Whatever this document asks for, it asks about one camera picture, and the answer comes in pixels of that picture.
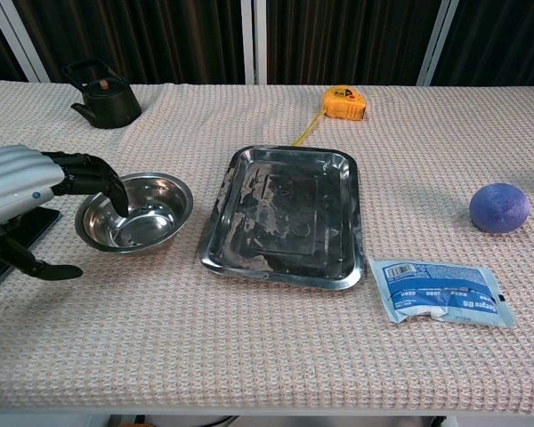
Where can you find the black cast iron teapot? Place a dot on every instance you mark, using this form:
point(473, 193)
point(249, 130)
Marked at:
point(107, 100)

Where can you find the yellow tape measure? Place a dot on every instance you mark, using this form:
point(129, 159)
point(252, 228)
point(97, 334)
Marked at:
point(345, 103)

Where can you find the blue white plastic packet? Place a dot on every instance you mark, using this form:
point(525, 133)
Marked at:
point(440, 291)

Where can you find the black flat slab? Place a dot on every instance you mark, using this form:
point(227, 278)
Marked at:
point(13, 240)

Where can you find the round metal bowl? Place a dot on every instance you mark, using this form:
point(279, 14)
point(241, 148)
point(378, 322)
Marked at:
point(142, 222)

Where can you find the pink white waffle tablecloth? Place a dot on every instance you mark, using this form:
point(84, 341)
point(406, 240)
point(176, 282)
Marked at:
point(267, 347)

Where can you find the purple ball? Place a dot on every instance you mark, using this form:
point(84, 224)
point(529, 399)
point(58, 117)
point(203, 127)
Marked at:
point(499, 207)

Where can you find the white metal frame post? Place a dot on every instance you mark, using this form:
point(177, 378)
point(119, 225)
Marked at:
point(20, 40)
point(437, 42)
point(254, 42)

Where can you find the rectangular metal tray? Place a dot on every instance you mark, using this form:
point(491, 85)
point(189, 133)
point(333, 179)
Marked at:
point(285, 213)

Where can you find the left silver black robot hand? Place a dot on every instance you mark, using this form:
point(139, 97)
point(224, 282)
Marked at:
point(13, 178)

